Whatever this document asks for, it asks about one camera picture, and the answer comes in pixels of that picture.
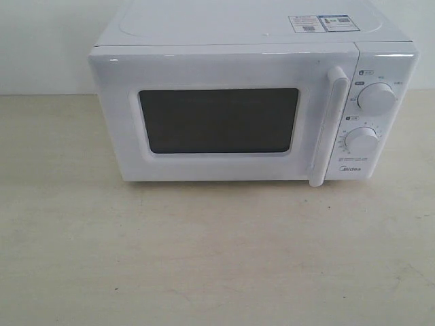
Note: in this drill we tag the white microwave oven body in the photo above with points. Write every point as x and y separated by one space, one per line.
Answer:
387 55

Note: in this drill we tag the white printed label sticker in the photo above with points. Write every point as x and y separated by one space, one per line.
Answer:
323 24

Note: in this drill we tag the lower white timer knob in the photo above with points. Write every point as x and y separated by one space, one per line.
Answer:
362 141

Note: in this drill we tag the upper white control knob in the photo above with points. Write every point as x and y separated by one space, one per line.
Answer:
376 99

